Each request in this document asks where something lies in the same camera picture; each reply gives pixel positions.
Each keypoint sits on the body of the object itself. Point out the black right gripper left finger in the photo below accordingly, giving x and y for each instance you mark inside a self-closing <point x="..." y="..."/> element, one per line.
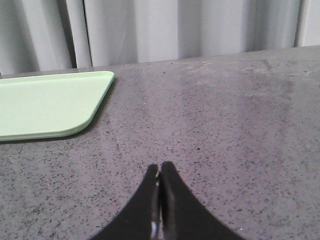
<point x="140" y="218"/>

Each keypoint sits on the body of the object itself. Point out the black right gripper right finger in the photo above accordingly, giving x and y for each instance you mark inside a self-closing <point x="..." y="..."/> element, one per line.
<point x="183" y="216"/>

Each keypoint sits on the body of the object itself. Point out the light green plastic tray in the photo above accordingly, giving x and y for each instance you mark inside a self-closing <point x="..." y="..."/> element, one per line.
<point x="50" y="106"/>

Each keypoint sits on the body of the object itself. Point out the grey curtain backdrop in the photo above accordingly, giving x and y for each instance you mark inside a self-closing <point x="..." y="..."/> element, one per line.
<point x="49" y="35"/>

